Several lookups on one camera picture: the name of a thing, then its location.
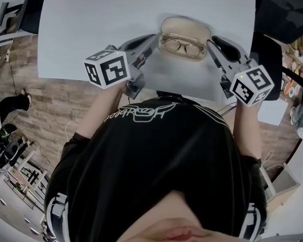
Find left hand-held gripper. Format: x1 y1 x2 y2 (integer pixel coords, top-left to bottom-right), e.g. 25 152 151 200
84 33 159 100

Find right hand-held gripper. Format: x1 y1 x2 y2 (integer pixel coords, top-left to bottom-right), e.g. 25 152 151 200
206 35 275 107

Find clear-framed glasses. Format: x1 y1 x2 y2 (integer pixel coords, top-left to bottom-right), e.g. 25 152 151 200
160 34 207 56

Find beige glasses case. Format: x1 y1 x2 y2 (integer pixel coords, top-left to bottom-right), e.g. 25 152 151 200
157 15 214 63

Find person's right forearm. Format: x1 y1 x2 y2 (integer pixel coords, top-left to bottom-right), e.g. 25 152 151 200
232 101 263 159

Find person's left forearm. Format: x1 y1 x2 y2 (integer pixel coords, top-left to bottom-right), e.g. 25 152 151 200
75 81 125 142

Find black office chair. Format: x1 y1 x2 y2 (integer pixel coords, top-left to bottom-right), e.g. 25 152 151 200
249 31 302 101

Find white paper sheet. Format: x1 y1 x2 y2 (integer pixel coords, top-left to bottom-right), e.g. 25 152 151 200
257 98 289 126

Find person's black printed t-shirt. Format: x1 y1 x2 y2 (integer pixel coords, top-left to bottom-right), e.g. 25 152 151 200
43 96 268 242

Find white board with black pattern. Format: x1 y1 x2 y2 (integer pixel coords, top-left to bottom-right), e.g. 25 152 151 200
0 0 29 48

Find white open box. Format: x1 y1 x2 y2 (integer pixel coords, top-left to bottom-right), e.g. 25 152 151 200
259 162 301 213

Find person's chin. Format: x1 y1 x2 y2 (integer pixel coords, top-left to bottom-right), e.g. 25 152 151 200
123 189 246 242

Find gray swivel chair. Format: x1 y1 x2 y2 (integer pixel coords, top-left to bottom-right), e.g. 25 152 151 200
0 125 20 170

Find white metal shelf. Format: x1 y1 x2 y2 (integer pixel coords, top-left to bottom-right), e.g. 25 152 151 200
4 140 50 210

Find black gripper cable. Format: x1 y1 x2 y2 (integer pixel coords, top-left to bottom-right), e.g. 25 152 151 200
216 104 237 117

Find white floor cable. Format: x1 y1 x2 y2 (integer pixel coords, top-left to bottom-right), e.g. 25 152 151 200
57 119 78 164

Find black floor cable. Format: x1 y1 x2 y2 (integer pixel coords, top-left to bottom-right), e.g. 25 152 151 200
4 48 25 97

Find gray shoulder strap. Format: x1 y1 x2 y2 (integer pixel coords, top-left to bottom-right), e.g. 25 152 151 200
45 192 68 238
238 202 262 239

